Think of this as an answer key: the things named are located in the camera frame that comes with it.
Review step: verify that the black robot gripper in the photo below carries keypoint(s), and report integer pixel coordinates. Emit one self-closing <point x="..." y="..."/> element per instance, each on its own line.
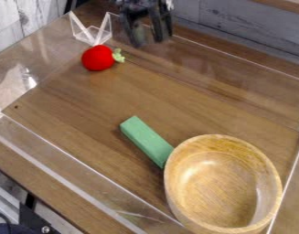
<point x="160" y="19"/>

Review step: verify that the red plush strawberry toy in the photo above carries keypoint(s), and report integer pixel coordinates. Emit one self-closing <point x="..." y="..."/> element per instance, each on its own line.
<point x="100" y="58"/>

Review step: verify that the green rectangular block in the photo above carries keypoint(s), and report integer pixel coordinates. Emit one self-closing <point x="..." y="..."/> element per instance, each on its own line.
<point x="147" y="140"/>

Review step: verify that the wooden bowl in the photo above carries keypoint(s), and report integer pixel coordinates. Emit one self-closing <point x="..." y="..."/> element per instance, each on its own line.
<point x="222" y="185"/>

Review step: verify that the clear acrylic corner bracket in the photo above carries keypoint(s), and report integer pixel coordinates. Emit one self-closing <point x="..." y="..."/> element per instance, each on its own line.
<point x="91" y="35"/>

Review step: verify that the clear acrylic barrier wall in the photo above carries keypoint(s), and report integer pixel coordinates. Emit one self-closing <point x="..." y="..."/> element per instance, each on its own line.
<point x="188" y="87"/>

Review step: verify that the black clamp with cable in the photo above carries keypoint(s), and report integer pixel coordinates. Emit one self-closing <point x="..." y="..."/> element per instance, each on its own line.
<point x="19" y="218"/>

